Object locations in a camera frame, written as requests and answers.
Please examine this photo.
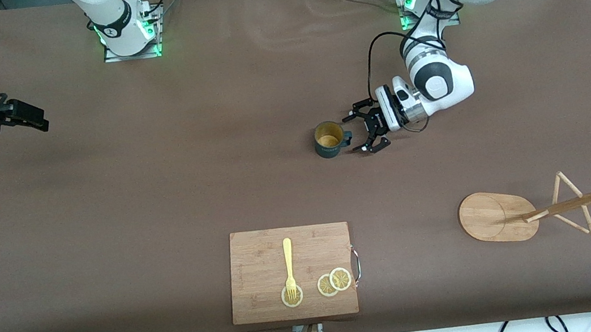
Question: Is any teal mug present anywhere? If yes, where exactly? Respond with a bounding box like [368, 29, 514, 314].
[311, 118, 356, 160]

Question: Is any wooden mug rack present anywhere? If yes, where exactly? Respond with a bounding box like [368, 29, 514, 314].
[455, 168, 591, 257]

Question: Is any lemon slice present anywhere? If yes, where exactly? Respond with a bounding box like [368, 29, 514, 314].
[280, 283, 305, 309]
[316, 273, 342, 299]
[328, 266, 353, 293]

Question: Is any yellow plastic fork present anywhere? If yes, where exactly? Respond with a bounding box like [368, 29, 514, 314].
[280, 237, 300, 304]

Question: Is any brown table cover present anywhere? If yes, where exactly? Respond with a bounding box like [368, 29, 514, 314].
[0, 0, 591, 332]

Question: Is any wooden cutting board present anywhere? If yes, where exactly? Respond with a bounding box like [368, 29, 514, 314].
[221, 217, 367, 330]

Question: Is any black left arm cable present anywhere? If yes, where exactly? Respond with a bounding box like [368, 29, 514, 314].
[361, 26, 443, 139]

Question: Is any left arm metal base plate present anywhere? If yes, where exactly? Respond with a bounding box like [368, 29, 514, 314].
[397, 0, 462, 33]

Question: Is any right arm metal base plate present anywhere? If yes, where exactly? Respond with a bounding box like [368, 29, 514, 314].
[97, 4, 166, 65]

